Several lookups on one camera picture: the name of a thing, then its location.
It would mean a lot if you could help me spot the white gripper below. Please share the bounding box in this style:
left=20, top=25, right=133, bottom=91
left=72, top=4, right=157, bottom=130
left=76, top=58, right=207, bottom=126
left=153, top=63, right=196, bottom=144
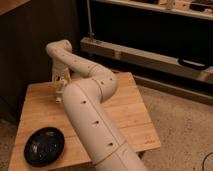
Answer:
left=51, top=60, right=70, bottom=89

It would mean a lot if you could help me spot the small clear plastic bottle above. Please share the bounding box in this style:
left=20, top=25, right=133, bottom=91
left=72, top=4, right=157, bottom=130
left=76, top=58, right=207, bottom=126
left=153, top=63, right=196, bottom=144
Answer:
left=55, top=82, right=64, bottom=103

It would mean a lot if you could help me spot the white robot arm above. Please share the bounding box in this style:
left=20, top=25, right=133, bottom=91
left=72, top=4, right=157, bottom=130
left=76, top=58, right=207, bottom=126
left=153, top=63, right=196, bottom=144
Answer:
left=46, top=40, right=148, bottom=171

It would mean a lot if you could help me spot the black ceramic bowl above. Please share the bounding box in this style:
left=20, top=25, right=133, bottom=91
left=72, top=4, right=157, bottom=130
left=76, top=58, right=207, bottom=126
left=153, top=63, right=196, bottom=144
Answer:
left=24, top=127, right=65, bottom=167

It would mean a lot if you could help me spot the wooden table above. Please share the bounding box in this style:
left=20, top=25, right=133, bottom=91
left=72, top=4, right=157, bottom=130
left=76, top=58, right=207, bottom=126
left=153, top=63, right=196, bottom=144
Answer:
left=8, top=72, right=161, bottom=171

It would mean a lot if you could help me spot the grey metal beam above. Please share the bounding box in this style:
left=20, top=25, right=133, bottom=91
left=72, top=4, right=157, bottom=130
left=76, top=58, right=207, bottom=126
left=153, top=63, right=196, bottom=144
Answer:
left=80, top=37, right=213, bottom=84

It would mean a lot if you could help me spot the metal vertical pole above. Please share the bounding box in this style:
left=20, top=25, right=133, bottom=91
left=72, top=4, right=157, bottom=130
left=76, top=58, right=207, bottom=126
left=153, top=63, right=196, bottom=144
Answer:
left=86, top=0, right=94, bottom=41

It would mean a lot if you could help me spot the wooden shelf with items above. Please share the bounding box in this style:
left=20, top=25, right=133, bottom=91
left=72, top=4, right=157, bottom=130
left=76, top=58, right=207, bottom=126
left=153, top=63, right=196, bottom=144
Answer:
left=95, top=0, right=213, bottom=21

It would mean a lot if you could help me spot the black handle object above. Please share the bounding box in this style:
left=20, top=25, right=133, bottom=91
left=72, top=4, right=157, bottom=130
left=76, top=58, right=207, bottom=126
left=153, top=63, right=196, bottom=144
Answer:
left=177, top=58, right=210, bottom=70

